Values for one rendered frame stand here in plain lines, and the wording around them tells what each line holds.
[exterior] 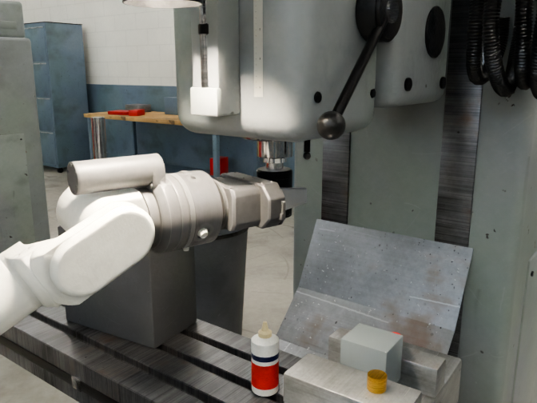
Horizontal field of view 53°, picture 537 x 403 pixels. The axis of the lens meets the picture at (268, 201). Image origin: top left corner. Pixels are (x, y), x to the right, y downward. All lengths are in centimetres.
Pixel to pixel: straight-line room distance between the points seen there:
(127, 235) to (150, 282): 37
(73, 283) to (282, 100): 28
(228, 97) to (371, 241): 55
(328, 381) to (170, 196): 28
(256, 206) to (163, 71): 648
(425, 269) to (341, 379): 40
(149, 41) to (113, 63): 78
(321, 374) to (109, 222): 31
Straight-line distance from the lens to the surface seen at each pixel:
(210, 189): 61
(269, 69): 59
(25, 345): 110
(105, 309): 102
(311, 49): 58
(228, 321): 279
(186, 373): 89
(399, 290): 103
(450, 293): 100
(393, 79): 73
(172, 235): 59
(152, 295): 92
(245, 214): 63
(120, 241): 55
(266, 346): 79
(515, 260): 100
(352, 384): 66
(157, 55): 716
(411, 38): 75
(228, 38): 60
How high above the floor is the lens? 139
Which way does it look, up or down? 14 degrees down
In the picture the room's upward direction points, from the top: straight up
